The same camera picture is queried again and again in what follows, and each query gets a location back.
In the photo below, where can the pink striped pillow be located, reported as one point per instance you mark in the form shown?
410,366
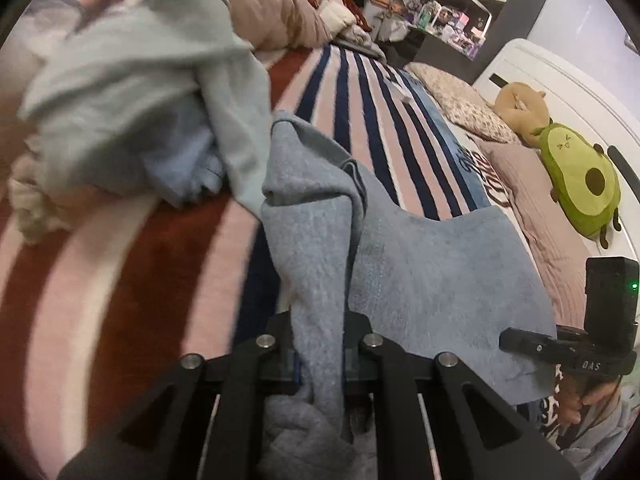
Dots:
559,253

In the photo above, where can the light blue garment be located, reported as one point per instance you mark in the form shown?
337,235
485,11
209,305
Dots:
179,153

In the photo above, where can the person right hand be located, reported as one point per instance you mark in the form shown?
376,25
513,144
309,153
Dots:
573,397

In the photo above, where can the dark grey bookshelf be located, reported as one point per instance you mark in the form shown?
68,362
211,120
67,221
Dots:
461,37

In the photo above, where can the beige fluffy garment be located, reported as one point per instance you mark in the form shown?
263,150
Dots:
36,215

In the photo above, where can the floral pillow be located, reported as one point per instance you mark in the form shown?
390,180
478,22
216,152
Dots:
462,104

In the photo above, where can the grey-blue fleece pants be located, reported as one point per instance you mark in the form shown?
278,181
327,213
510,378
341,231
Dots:
339,244

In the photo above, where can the white bed headboard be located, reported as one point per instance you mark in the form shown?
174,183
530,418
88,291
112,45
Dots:
578,101

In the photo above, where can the white puffy jacket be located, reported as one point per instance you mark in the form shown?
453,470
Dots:
336,17

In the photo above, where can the striped pink navy blanket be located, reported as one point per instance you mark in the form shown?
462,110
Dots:
91,317

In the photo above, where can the green avocado plush toy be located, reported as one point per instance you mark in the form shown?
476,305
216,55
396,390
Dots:
584,181

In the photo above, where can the tan plush toy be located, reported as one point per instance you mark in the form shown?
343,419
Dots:
524,110

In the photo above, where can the pale green garment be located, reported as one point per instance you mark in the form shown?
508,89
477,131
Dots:
96,94

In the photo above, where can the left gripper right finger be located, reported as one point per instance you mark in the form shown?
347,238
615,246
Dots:
436,419

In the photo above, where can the small white remote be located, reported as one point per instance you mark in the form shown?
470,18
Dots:
403,94

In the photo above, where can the pink beige duvet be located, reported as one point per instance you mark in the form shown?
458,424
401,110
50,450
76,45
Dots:
268,25

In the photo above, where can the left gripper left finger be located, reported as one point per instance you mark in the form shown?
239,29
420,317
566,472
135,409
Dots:
203,420

